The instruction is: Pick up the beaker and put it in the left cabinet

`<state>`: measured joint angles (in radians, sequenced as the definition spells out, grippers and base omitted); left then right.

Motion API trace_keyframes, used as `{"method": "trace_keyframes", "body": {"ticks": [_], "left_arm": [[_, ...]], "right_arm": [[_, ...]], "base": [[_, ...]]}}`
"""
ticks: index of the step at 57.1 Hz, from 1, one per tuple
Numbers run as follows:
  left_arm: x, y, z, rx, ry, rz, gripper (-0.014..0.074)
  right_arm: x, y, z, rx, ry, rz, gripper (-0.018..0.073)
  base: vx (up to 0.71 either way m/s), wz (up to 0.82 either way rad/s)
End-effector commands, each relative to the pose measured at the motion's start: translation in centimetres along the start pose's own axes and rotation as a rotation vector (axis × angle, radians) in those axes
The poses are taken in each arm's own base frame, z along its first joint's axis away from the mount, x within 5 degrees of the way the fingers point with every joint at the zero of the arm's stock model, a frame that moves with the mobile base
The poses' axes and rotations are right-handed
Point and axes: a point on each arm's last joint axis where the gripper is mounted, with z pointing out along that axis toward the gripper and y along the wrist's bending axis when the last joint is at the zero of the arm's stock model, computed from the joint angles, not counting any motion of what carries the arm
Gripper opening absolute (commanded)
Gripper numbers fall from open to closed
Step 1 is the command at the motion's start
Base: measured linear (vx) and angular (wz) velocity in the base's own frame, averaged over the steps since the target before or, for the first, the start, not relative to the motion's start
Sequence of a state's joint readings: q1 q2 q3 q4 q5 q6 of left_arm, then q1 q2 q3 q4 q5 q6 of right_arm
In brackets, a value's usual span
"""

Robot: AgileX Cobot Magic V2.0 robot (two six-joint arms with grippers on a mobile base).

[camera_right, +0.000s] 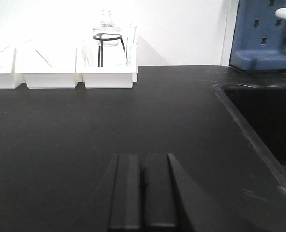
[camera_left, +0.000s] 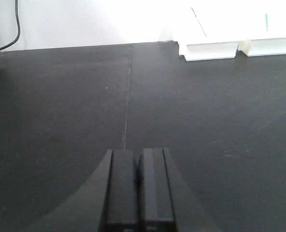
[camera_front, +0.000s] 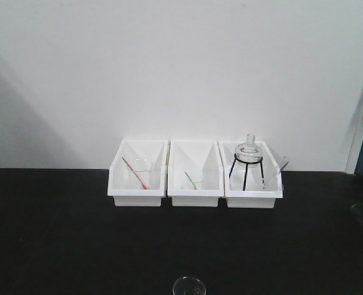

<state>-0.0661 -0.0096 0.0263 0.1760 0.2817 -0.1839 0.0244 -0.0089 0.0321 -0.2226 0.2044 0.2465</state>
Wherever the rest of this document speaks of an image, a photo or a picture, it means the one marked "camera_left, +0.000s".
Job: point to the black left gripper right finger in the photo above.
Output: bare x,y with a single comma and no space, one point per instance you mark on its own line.
156,207

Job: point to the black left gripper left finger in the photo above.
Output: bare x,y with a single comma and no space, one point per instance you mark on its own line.
120,212

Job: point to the white middle storage bin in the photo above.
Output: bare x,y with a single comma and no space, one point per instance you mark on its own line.
203,31

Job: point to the white storage bin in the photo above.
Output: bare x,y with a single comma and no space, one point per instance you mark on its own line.
264,30
203,31

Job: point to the white right storage bin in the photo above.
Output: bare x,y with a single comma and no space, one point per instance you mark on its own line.
264,30

